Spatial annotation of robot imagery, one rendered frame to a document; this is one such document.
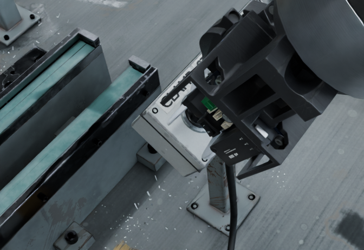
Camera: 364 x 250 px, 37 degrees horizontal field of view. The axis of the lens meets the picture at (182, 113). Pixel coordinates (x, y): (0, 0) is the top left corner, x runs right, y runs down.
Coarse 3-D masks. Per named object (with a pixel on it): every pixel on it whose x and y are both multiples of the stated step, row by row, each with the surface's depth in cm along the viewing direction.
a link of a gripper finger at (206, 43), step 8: (232, 8) 36; (224, 16) 35; (232, 16) 36; (240, 16) 36; (216, 24) 37; (224, 24) 36; (232, 24) 35; (208, 32) 37; (216, 32) 36; (224, 32) 36; (200, 40) 38; (208, 40) 37; (216, 40) 37; (200, 48) 40; (208, 48) 38
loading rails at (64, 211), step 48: (96, 48) 74; (0, 96) 69; (48, 96) 70; (96, 96) 79; (144, 96) 70; (0, 144) 67; (48, 144) 65; (96, 144) 65; (144, 144) 76; (0, 192) 61; (48, 192) 62; (96, 192) 71; (0, 240) 59; (48, 240) 67
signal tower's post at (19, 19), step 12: (0, 0) 90; (12, 0) 92; (0, 12) 91; (12, 12) 93; (24, 12) 97; (0, 24) 94; (12, 24) 94; (24, 24) 95; (0, 36) 93; (12, 36) 93
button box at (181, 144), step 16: (256, 0) 52; (192, 64) 48; (176, 80) 47; (160, 96) 46; (176, 96) 47; (144, 112) 46; (160, 112) 46; (144, 128) 48; (160, 128) 46; (176, 128) 46; (192, 128) 46; (160, 144) 48; (176, 144) 46; (192, 144) 46; (176, 160) 48; (192, 160) 46; (208, 160) 46
